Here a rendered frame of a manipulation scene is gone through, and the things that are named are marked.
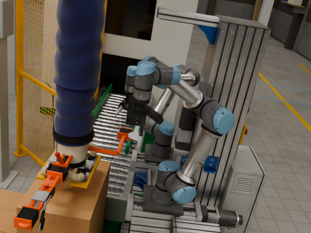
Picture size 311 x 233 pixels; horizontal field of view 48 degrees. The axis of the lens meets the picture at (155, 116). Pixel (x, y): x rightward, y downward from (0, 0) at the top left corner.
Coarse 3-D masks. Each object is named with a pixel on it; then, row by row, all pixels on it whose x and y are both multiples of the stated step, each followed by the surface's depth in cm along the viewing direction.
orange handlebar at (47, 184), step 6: (120, 144) 213; (90, 150) 205; (96, 150) 204; (102, 150) 204; (108, 150) 204; (120, 150) 208; (72, 156) 194; (66, 162) 187; (48, 180) 170; (54, 180) 170; (42, 186) 165; (48, 186) 170; (54, 186) 168; (30, 204) 153; (42, 204) 154; (18, 222) 143; (24, 228) 142
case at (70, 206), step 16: (96, 176) 222; (32, 192) 198; (64, 192) 203; (80, 192) 205; (96, 192) 207; (48, 208) 188; (64, 208) 190; (80, 208) 192; (96, 208) 204; (48, 224) 189; (64, 224) 188; (80, 224) 187; (96, 224) 218
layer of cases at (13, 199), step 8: (0, 192) 253; (8, 192) 255; (16, 192) 256; (0, 200) 246; (8, 200) 247; (16, 200) 248; (0, 208) 238; (8, 208) 240; (16, 208) 241; (0, 216) 232; (8, 216) 233; (16, 216) 234; (0, 224) 226; (8, 224) 227; (0, 232) 220; (8, 232) 221; (16, 232) 222
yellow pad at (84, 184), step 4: (88, 156) 217; (92, 156) 217; (96, 156) 218; (100, 156) 220; (92, 160) 213; (96, 160) 215; (96, 164) 211; (80, 168) 204; (92, 168) 206; (76, 172) 200; (80, 172) 200; (84, 172) 198; (88, 172) 201; (92, 172) 203; (88, 176) 198; (92, 176) 201; (84, 180) 194; (88, 180) 195; (72, 184) 191; (76, 184) 191; (80, 184) 191; (84, 184) 191; (88, 184) 194
